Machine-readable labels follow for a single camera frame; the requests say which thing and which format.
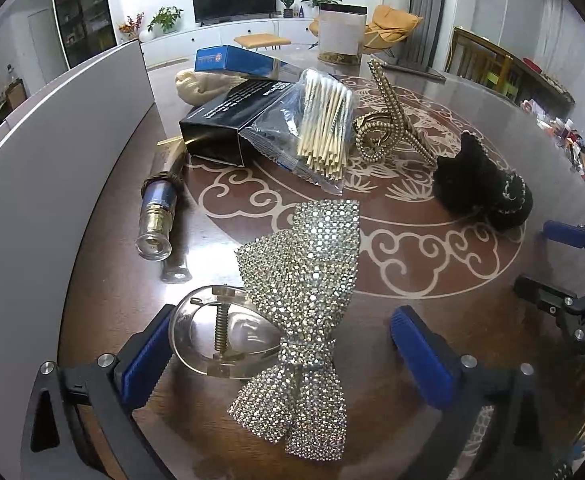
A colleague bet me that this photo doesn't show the dark glass-door bookcase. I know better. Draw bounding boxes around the dark glass-door bookcase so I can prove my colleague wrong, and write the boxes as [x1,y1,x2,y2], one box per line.
[51,0,118,72]

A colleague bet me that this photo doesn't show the rhinestone bow hair clip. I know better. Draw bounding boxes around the rhinestone bow hair clip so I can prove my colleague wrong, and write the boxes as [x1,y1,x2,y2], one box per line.
[170,199,363,462]

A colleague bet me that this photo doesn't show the white television cabinet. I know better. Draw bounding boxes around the white television cabinet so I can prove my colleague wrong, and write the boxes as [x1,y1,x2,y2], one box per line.
[140,16,323,67]

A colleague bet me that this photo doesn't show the wooden slat chair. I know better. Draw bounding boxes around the wooden slat chair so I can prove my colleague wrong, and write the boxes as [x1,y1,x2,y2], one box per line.
[445,26,514,95]

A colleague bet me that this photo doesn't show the black television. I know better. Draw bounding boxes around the black television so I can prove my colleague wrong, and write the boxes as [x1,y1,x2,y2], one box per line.
[191,0,278,26]

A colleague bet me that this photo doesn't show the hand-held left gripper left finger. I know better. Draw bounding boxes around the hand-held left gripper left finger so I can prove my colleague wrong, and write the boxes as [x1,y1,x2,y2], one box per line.
[20,304,178,480]

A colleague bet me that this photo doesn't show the pile of small bottles and packets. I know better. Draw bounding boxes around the pile of small bottles and packets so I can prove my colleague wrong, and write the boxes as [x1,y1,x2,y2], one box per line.
[523,99,585,211]

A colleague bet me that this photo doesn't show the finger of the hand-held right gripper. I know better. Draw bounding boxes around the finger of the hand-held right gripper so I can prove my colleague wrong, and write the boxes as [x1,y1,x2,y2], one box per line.
[543,219,585,281]
[514,272,585,329]

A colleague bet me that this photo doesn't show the beige folded cloth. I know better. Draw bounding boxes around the beige folded cloth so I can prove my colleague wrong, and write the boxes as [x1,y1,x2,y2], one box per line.
[174,70,253,107]

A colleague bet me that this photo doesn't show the bag of cotton swabs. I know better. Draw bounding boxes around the bag of cotton swabs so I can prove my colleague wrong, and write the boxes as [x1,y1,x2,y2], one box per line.
[242,66,357,196]

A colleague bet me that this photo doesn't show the blue and gold tube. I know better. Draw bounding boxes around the blue and gold tube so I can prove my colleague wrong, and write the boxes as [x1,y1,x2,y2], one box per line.
[134,152,189,262]

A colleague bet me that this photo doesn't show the brown patterned wooden desktop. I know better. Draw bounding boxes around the brown patterned wooden desktop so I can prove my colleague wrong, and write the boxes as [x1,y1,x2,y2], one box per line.
[57,42,585,480]

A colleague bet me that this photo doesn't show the blue carton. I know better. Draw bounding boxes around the blue carton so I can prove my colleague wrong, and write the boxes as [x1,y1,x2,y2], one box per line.
[194,45,302,81]

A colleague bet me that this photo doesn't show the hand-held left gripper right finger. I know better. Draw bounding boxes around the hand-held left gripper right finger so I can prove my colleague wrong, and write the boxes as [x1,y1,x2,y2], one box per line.
[390,306,567,480]

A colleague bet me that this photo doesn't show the clear jar with black lid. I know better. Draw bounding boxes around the clear jar with black lid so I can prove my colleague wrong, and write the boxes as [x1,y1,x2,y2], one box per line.
[317,3,369,66]

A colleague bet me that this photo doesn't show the grey curtain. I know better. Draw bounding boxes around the grey curtain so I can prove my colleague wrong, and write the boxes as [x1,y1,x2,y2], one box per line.
[409,0,449,66]

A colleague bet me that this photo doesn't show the bushy green potted plant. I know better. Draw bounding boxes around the bushy green potted plant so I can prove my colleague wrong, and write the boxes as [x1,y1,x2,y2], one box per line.
[147,6,184,37]

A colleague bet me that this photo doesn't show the yellow lounge chair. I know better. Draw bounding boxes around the yellow lounge chair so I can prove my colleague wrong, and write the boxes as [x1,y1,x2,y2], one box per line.
[309,4,424,57]

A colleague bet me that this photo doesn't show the black furry hair clip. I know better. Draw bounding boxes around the black furry hair clip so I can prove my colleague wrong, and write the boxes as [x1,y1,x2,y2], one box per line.
[431,130,529,232]

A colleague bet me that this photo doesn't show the black carton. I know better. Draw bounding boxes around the black carton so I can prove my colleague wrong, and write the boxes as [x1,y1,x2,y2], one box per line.
[178,79,301,167]

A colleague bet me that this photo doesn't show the dark wooden sideboard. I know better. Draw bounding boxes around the dark wooden sideboard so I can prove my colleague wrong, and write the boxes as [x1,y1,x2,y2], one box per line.
[503,55,576,111]

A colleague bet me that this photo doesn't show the gold pearl hair claw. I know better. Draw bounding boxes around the gold pearl hair claw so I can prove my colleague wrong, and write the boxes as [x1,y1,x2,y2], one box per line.
[353,58,439,166]

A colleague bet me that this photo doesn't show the yellow footstool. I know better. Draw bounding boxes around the yellow footstool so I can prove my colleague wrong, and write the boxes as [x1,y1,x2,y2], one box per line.
[233,33,292,52]

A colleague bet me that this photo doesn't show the red flowers in vase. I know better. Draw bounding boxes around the red flowers in vase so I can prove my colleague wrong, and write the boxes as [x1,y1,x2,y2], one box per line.
[118,13,146,42]

